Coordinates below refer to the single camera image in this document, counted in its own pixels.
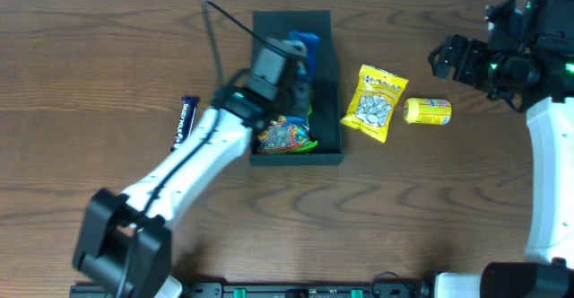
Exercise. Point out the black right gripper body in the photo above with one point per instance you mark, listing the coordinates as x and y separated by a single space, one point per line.
455 56

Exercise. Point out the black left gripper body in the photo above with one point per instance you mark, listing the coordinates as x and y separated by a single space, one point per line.
300 90

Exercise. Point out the yellow candy bottle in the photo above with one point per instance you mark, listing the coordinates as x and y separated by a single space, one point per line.
427 111

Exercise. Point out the blue Oreo cookie pack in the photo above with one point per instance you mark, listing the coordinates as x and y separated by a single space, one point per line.
310 41

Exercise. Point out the yellow Hacks candy bag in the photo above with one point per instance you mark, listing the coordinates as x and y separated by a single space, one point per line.
373 103

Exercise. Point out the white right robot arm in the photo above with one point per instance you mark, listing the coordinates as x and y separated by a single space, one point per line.
529 54

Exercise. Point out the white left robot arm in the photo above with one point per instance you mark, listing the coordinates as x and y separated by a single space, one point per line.
124 244

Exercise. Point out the green Haribo gummy bag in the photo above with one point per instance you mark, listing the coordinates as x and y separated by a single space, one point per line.
287 135

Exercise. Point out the black open box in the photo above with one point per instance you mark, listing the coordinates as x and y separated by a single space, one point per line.
325 117

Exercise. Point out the blue Dairy Milk chocolate bar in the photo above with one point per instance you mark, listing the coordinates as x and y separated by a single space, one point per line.
186 120

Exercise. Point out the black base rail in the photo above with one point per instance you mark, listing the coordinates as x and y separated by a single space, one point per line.
383 290

